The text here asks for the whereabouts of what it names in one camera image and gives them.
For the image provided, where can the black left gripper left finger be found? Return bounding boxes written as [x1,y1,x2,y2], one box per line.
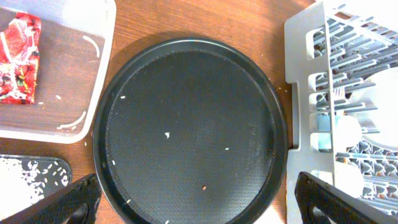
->
[1,174,102,224]

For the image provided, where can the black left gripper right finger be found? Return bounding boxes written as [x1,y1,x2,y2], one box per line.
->
[294,172,397,224]

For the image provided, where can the cooked rice pile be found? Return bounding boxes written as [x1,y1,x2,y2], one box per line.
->
[0,157,69,218]

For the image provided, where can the cream plastic cup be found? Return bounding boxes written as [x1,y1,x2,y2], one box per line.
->
[334,115,362,153]

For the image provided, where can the light blue plastic cup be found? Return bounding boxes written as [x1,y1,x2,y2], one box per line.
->
[317,114,331,150]

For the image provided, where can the grey round plate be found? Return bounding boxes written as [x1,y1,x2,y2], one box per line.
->
[349,67,397,151]

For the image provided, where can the red strawberry snack wrapper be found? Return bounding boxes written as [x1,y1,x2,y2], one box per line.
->
[1,12,42,104]

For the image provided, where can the grey dishwasher rack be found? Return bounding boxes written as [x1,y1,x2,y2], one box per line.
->
[284,1,397,223]

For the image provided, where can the clear plastic waste bin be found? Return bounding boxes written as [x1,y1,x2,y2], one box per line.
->
[1,0,116,144]

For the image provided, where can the black rectangular tray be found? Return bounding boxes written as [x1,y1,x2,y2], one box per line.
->
[0,154,73,218]

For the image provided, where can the round black serving tray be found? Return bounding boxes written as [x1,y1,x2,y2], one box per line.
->
[93,38,289,223]

